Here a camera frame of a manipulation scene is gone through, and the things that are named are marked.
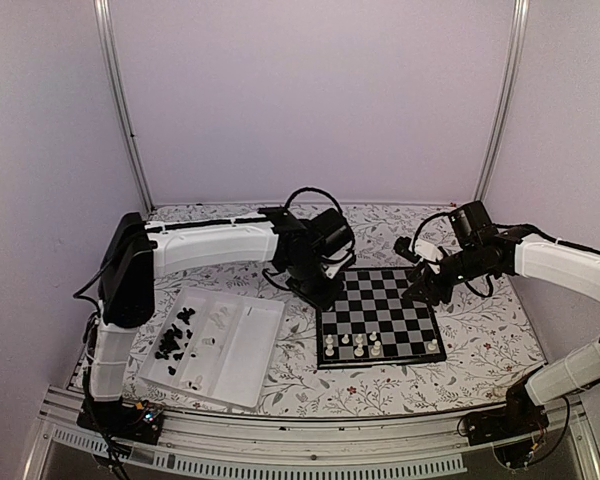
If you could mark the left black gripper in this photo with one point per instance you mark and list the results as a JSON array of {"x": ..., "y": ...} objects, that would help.
[{"x": 324, "y": 301}]

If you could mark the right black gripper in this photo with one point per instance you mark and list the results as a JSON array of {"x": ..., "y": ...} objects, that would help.
[{"x": 431, "y": 286}]

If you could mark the white chess king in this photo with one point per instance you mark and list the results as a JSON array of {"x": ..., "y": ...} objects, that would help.
[{"x": 376, "y": 349}]

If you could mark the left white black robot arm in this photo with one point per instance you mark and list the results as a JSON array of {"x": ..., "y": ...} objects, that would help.
[{"x": 140, "y": 252}]

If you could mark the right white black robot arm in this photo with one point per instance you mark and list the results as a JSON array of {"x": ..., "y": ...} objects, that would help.
[{"x": 539, "y": 256}]

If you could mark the black silver chess board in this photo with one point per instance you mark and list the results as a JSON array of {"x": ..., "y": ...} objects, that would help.
[{"x": 371, "y": 300}]

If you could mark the pile of white chess pieces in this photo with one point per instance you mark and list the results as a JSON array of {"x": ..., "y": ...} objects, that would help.
[{"x": 200, "y": 373}]

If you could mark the pile of black chess pieces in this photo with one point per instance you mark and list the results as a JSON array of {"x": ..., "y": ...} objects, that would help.
[{"x": 175, "y": 340}]

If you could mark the floral patterned table mat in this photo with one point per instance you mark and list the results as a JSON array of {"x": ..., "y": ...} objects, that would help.
[{"x": 489, "y": 343}]

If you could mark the white plastic compartment tray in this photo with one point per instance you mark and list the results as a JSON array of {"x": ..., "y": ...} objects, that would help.
[{"x": 246, "y": 355}]

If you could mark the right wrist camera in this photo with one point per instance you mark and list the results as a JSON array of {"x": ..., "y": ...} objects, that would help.
[{"x": 418, "y": 250}]

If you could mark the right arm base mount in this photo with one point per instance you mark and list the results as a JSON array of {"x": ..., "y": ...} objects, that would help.
[{"x": 516, "y": 434}]

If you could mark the left aluminium frame post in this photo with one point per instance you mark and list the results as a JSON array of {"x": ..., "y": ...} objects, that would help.
[{"x": 104, "y": 25}]

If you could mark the aluminium frame post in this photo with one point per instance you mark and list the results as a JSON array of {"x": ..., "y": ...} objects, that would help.
[
  {"x": 511, "y": 70},
  {"x": 104, "y": 25}
]

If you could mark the front aluminium rail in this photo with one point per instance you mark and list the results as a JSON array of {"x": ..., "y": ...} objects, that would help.
[{"x": 211, "y": 445}]

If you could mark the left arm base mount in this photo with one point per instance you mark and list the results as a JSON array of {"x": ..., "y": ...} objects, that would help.
[{"x": 141, "y": 422}]

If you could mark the right aluminium frame post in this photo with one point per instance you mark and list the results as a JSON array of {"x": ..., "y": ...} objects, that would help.
[{"x": 511, "y": 70}]

